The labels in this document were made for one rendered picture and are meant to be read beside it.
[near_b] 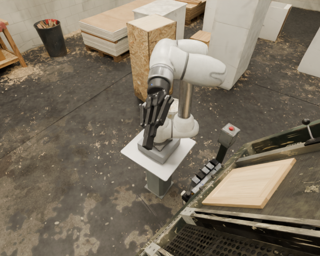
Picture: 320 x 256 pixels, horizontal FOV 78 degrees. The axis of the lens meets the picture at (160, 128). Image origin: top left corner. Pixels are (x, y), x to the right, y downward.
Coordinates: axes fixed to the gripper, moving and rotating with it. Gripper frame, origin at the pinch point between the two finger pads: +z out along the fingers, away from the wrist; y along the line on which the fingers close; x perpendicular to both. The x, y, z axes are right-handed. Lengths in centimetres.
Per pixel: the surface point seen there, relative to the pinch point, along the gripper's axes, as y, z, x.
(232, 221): -9, 14, -51
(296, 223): -31, 15, -39
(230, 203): -1, 3, -73
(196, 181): 34, -19, -103
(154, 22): 86, -213, -65
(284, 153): -29, -29, -88
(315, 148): -43, -27, -79
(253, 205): -14, 5, -65
